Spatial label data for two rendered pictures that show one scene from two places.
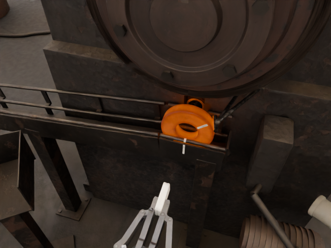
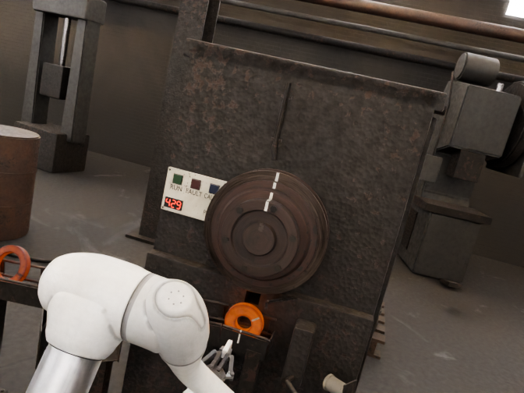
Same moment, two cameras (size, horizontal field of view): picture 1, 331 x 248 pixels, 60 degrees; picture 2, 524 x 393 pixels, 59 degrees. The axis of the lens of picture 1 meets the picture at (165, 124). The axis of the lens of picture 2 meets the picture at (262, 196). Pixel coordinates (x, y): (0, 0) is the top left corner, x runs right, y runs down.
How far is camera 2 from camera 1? 1.15 m
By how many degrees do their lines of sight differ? 35
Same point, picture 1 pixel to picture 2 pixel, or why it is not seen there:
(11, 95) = (24, 317)
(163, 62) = (243, 260)
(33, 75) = not seen: hidden behind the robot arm
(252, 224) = not seen: outside the picture
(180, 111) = (242, 305)
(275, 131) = (303, 325)
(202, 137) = (253, 329)
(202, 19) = (267, 239)
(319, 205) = (329, 378)
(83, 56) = (177, 261)
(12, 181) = not seen: hidden behind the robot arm
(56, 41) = (157, 250)
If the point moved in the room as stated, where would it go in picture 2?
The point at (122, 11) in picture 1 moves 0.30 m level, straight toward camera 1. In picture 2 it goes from (229, 231) to (245, 263)
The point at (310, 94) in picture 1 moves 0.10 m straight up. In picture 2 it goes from (326, 306) to (332, 281)
